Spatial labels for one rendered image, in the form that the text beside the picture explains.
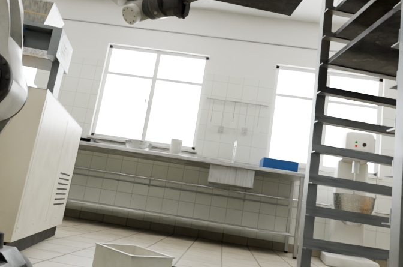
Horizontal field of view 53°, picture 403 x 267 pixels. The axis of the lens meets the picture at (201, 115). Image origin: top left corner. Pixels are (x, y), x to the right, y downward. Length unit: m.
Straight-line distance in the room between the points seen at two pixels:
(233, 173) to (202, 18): 2.28
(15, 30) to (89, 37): 4.82
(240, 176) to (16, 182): 2.85
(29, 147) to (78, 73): 3.66
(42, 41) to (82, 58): 3.46
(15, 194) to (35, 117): 0.38
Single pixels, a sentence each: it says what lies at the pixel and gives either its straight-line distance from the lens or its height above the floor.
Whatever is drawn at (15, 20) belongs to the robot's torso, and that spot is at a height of 0.76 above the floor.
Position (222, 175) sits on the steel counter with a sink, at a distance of 4.52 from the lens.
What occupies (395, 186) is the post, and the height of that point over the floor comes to 0.48.
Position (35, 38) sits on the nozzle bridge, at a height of 1.12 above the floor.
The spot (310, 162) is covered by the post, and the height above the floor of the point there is 0.56.
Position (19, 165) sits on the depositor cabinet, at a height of 0.44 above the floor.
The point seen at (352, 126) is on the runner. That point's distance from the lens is 1.30.
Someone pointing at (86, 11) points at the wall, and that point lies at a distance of 6.09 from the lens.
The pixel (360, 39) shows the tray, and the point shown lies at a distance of 1.13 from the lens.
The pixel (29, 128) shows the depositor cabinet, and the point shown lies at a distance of 2.18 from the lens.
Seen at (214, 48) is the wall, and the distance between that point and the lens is 5.54.
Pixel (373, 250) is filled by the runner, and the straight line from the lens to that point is 1.31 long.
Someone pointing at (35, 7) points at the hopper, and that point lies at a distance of 2.41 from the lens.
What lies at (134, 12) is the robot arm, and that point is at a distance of 1.38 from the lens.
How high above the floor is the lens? 0.39
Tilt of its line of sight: 12 degrees up
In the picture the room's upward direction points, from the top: 9 degrees clockwise
